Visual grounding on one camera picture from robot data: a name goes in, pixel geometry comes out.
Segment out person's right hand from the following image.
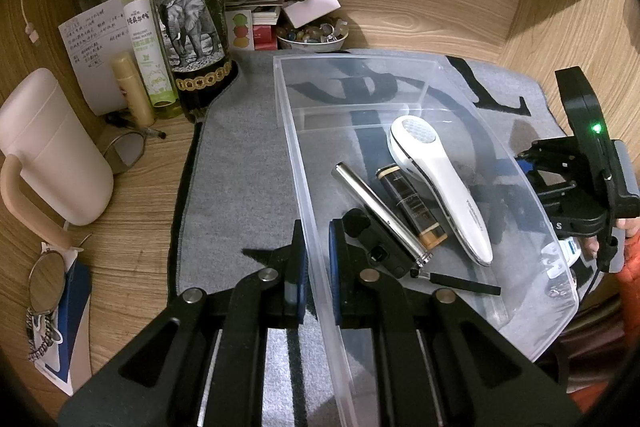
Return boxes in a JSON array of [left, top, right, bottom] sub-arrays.
[[616, 216, 640, 240]]

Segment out person's right forearm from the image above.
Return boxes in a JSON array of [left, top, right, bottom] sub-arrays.
[[614, 236, 640, 304]]

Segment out handwritten paper note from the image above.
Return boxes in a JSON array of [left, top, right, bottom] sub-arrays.
[[57, 4, 152, 116]]

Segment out clear plastic tray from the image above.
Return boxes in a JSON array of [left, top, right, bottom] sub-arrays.
[[272, 53, 581, 427]]

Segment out wire-rim eyeglasses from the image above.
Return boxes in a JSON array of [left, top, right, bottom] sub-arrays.
[[102, 127, 167, 176]]

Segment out green spray bottle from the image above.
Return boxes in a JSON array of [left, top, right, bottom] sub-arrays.
[[120, 0, 184, 120]]

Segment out round metal mirror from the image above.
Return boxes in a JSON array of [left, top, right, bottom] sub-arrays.
[[27, 252, 67, 313]]

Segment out yellow tube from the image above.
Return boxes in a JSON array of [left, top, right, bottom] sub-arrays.
[[111, 53, 156, 128]]

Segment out bowl of stones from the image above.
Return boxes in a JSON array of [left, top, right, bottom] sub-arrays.
[[276, 19, 350, 54]]

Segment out silver metal pen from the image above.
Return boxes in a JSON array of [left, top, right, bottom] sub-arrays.
[[332, 162, 434, 266]]

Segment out black small device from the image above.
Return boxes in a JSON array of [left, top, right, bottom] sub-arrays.
[[344, 208, 417, 279]]

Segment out dark wine bottle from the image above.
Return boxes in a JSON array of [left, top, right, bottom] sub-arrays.
[[147, 0, 237, 124]]

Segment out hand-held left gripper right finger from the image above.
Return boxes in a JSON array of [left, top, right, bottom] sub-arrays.
[[327, 217, 584, 427]]

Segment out white handheld massager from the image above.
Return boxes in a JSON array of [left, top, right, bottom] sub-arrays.
[[387, 116, 495, 267]]

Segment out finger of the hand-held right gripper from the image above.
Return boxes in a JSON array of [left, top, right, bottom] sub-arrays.
[[534, 180, 584, 211], [516, 137, 584, 171]]

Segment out blue book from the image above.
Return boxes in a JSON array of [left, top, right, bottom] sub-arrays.
[[42, 257, 94, 396]]

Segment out white plug adapter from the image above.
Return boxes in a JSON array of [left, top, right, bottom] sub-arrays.
[[547, 237, 582, 281]]

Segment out grey lettered mat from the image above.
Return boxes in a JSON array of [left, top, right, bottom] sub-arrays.
[[172, 49, 601, 427]]

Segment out red small box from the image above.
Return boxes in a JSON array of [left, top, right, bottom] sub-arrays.
[[252, 24, 279, 51]]

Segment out black and gold tube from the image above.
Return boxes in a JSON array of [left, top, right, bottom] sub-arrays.
[[375, 164, 449, 251]]

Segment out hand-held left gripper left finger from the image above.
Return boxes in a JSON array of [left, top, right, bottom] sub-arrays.
[[60, 219, 309, 427]]

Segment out metal chain bracelet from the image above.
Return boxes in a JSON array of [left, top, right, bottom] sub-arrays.
[[24, 309, 64, 362]]

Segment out black strap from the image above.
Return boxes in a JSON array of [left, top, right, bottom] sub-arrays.
[[411, 270, 502, 297]]

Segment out fruit print box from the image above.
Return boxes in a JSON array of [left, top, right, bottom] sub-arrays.
[[225, 9, 254, 53]]

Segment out white folded card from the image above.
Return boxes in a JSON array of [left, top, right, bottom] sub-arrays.
[[285, 0, 341, 28]]

